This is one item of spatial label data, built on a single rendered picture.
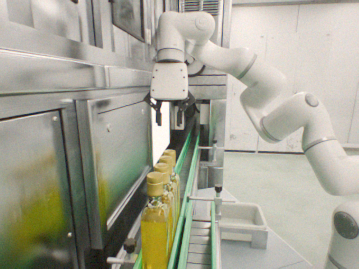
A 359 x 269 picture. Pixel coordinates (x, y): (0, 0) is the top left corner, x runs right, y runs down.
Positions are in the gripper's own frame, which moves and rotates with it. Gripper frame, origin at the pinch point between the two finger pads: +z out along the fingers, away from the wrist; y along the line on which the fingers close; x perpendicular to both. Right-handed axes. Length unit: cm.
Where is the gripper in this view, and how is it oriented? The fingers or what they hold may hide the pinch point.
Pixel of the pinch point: (169, 119)
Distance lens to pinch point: 63.5
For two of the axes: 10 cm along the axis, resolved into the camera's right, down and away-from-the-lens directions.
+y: 9.9, 0.2, -1.0
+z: -0.3, 10.0, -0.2
